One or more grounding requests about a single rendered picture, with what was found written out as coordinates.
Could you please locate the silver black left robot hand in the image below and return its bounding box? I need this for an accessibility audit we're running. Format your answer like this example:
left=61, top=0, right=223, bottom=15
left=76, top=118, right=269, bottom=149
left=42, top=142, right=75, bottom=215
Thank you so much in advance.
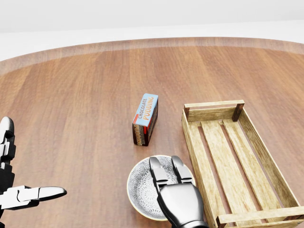
left=0, top=116, right=67, bottom=228

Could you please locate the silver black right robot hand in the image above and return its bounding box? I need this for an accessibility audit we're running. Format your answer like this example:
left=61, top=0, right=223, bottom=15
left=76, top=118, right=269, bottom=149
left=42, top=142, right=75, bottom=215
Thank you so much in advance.
left=149, top=155, right=209, bottom=228

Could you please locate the patterned grey white bowl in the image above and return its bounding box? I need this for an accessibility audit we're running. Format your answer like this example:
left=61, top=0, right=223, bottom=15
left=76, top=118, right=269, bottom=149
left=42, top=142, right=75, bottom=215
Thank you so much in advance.
left=126, top=155, right=196, bottom=222

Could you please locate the wooden slat tray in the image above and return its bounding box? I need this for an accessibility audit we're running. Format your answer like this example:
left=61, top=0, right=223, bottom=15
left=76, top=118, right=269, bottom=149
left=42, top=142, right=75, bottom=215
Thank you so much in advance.
left=181, top=99, right=304, bottom=228

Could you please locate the chocolate pudding box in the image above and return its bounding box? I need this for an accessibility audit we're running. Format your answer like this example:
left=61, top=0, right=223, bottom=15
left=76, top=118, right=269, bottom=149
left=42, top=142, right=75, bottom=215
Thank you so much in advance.
left=132, top=93, right=159, bottom=147

